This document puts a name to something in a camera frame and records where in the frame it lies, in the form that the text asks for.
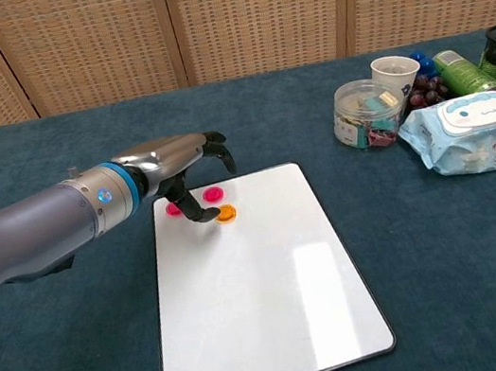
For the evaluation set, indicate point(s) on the yellow round magnet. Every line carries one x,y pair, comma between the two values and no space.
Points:
227,213

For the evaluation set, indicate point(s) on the white magnetic board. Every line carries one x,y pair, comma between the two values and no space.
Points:
258,299

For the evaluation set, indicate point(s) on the bunch of dark grapes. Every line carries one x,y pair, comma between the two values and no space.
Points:
426,94

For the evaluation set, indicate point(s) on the light blue wet wipes pack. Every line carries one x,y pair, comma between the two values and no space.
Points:
485,139

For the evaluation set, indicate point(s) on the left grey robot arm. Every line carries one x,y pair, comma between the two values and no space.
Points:
33,223

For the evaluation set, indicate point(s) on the blue plastic balls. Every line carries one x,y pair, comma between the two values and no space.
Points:
426,65

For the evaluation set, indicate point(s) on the green drink can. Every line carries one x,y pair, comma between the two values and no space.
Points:
463,73

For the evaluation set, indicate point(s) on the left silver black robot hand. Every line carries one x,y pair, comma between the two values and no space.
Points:
166,159

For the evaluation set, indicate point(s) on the teal tablecloth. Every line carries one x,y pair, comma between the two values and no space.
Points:
67,361

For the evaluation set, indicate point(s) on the red round magnet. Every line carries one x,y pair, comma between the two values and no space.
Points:
170,210
212,194

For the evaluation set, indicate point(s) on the clear jar of binder clips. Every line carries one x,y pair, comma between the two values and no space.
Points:
359,108

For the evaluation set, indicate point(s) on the white paper cup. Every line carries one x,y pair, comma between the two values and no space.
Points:
395,78

